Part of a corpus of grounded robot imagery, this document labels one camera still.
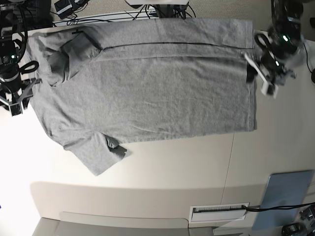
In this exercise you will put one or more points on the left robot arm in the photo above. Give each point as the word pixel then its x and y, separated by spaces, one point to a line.
pixel 281 42

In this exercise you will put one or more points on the grey T-shirt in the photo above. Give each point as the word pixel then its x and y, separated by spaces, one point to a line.
pixel 104 85

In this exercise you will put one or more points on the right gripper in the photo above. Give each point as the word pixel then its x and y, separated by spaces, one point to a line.
pixel 15 85

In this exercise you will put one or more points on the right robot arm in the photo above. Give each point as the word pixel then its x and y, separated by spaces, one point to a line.
pixel 13 45

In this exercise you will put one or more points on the black device bottom right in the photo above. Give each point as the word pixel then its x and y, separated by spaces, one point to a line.
pixel 295 229

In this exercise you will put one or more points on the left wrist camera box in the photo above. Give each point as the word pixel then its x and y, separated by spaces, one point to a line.
pixel 269 89

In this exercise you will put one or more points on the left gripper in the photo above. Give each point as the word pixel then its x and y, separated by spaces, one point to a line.
pixel 270 71

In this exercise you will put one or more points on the blue-grey flat panel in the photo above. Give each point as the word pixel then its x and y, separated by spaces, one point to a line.
pixel 283 189

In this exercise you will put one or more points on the black box device top left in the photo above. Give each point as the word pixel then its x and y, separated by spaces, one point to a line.
pixel 63 8

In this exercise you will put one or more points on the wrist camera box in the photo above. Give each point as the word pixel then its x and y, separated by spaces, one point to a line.
pixel 269 89
pixel 16 108

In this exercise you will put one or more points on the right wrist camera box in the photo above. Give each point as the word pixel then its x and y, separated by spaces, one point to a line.
pixel 16 108

